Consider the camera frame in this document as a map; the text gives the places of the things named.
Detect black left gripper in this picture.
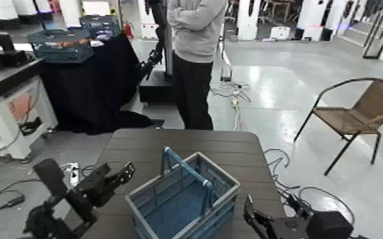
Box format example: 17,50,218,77
66,161,136,224

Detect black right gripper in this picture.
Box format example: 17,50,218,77
243,193,313,239

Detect blue plastic crate with handle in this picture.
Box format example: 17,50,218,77
125,146,242,239

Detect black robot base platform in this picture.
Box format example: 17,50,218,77
138,69,178,104

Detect large blue crate with goods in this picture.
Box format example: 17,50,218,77
27,28,95,64

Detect white power strip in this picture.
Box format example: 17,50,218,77
60,161,80,188

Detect black cloth covered table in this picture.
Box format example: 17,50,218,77
39,32,165,136

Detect white cabinet with dark top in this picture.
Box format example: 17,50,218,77
0,59,59,161

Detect red fire extinguisher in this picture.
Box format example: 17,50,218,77
123,22,135,40

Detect grey power adapter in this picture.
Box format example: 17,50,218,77
220,64,233,82

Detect black devices on cabinet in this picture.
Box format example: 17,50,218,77
0,31,34,72

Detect person in grey sweater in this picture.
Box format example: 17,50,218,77
167,0,229,131

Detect white box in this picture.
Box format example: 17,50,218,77
269,25,292,41

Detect white pillar with black slot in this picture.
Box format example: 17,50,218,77
237,0,262,41

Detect white pillar with red stripe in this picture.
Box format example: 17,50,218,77
293,0,330,42

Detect brown wooden table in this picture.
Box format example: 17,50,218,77
264,0,300,24

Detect black looped floor cables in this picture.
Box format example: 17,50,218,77
263,147,357,225

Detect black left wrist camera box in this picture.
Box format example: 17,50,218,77
32,158,69,198

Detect black floor cable with adapter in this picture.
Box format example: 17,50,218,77
0,177,41,212

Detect white tangled floor cables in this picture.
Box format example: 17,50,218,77
210,80,252,131

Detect wicker chair with black frame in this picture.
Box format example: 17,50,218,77
293,77,383,177

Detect black metal rack frame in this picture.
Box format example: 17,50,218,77
362,0,383,60

